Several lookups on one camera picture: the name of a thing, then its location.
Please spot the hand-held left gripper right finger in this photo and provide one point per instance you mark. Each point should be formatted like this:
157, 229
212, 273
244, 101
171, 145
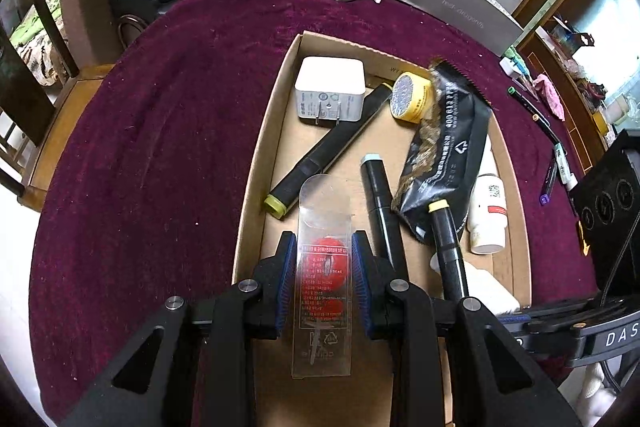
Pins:
361, 282

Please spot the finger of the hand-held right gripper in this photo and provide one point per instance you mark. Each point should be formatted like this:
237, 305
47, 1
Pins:
545, 322

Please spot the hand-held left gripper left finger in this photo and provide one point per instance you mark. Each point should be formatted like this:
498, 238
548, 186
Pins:
287, 277

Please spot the clear pack with red discs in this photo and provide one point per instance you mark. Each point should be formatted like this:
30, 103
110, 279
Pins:
322, 257

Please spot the shallow cardboard box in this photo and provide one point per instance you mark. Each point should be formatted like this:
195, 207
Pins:
260, 247

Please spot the black marker pale blue cap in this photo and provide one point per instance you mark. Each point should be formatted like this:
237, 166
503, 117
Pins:
382, 207

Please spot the black marker yellow cap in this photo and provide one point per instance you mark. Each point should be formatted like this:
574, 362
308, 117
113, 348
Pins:
447, 252

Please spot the black marker yellow-green cap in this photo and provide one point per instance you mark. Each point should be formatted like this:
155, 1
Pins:
320, 157

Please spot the black snack packet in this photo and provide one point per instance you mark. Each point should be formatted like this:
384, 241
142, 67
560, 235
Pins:
445, 157

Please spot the white power adapter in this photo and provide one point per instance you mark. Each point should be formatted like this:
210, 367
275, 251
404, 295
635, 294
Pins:
330, 82

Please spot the white soft packet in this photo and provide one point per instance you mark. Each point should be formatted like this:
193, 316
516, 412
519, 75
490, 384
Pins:
487, 287

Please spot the black marker purple cap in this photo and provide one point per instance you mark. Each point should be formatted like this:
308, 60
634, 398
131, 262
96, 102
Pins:
548, 179

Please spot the white jar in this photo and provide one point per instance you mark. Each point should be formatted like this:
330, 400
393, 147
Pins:
617, 111

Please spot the white plastic bottle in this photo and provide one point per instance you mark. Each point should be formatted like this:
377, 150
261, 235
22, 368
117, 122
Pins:
487, 217

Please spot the black marker green cap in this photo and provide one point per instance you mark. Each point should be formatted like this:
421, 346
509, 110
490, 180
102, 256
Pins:
532, 112

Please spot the pink cloth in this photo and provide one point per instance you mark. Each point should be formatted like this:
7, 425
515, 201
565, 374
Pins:
549, 97

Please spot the yellow tape roll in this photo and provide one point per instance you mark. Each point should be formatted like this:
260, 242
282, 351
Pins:
417, 102

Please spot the maroon tablecloth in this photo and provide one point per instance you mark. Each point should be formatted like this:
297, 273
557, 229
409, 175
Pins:
150, 132

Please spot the wooden glass cabinet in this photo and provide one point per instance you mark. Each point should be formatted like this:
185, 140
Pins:
600, 7

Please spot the wooden chair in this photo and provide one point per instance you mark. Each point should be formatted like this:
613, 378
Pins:
65, 117

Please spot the printed blanket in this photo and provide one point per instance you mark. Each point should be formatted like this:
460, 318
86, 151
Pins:
35, 42

